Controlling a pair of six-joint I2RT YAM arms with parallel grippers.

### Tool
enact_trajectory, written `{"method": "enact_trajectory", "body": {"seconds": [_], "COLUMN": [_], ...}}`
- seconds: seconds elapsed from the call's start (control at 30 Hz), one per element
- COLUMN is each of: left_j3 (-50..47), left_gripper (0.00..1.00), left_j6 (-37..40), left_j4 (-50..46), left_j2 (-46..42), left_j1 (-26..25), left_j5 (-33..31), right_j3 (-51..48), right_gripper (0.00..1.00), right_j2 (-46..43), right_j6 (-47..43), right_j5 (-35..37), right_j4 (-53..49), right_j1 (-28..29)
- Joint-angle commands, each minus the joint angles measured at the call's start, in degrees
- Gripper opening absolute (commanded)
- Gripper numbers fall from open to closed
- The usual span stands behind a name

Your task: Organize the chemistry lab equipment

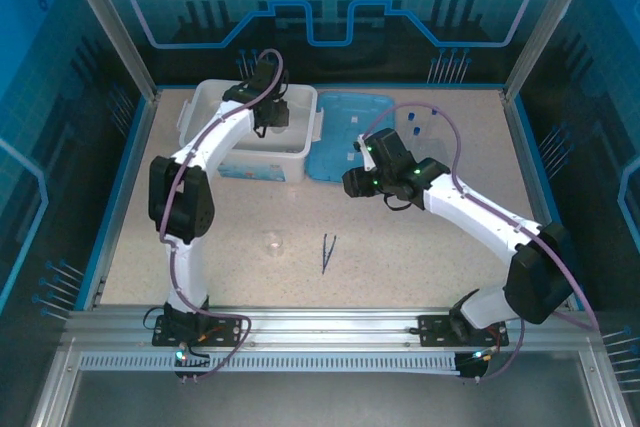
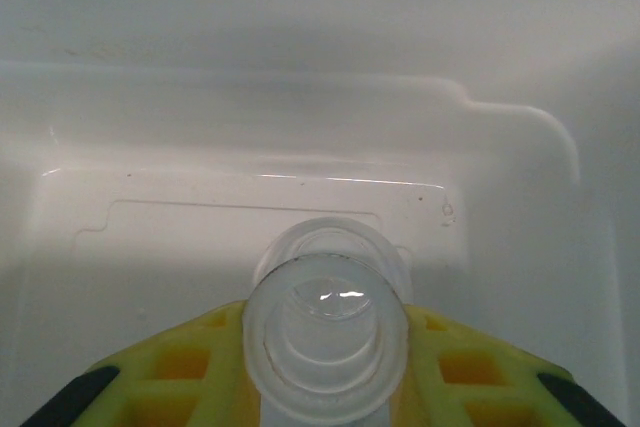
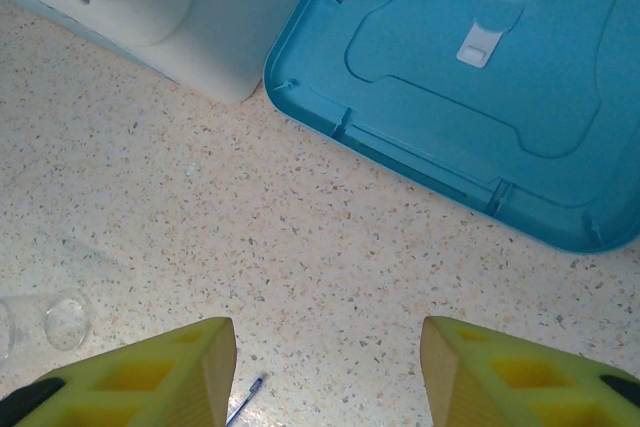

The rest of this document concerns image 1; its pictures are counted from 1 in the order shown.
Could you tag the white plastic storage box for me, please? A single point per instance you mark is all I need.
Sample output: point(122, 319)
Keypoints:
point(295, 157)

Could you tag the blue plastic box lid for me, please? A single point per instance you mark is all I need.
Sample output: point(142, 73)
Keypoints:
point(335, 122)

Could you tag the dark blue tweezers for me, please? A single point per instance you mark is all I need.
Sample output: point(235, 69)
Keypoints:
point(327, 252)

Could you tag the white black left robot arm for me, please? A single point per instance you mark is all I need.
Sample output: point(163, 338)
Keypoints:
point(185, 202)

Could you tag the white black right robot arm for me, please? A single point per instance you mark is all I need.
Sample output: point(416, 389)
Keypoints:
point(480, 217)

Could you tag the small green-lit electronics module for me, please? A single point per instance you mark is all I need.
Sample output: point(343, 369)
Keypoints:
point(477, 357)
point(181, 356)

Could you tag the aluminium mounting rail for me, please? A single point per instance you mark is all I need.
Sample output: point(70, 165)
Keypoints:
point(325, 322)

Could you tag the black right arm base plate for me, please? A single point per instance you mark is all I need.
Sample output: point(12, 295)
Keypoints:
point(435, 329)

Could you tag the aluminium frame post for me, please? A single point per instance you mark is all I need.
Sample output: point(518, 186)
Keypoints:
point(119, 32)
point(549, 22)

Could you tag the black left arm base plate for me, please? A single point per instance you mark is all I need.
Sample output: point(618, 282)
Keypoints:
point(225, 329)

